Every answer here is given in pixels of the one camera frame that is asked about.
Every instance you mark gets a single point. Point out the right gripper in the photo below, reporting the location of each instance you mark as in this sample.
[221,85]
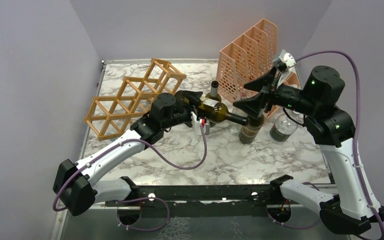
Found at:
[252,104]

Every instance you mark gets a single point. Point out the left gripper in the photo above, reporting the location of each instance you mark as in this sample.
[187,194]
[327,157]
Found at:
[194,98]

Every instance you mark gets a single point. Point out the green wine bottle silver neck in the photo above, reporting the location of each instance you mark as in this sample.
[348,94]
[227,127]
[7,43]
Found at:
[212,97]

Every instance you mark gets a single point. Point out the green wine bottle white label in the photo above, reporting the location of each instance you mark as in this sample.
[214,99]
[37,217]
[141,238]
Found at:
[223,115]

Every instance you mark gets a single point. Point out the dark wine bottle black neck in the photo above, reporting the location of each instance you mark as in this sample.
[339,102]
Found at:
[249,132]

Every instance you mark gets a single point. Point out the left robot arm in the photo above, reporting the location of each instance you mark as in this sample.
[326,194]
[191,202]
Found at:
[79,185]

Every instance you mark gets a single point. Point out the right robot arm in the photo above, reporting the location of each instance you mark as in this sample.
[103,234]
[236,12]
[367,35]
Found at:
[354,208]

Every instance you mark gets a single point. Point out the clear tall glass bottle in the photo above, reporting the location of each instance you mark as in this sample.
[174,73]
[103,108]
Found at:
[234,128]

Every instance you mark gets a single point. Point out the clear round glass bottle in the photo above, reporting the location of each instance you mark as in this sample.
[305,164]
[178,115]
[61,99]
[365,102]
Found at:
[282,128]

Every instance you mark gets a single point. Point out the wooden wine rack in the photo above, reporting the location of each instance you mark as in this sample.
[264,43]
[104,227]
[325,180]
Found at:
[110,116]

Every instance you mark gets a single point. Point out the orange plastic file organizer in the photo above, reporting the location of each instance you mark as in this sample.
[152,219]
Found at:
[246,58]

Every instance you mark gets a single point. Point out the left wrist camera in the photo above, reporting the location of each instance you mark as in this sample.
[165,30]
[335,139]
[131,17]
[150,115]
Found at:
[199,125]

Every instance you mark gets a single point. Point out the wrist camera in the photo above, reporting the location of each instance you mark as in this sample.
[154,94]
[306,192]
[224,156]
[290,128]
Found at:
[199,125]
[284,61]

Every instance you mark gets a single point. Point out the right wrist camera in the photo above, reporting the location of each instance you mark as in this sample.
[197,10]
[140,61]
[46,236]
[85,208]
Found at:
[284,61]

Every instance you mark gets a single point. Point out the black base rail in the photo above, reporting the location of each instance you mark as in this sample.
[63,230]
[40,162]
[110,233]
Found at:
[196,201]

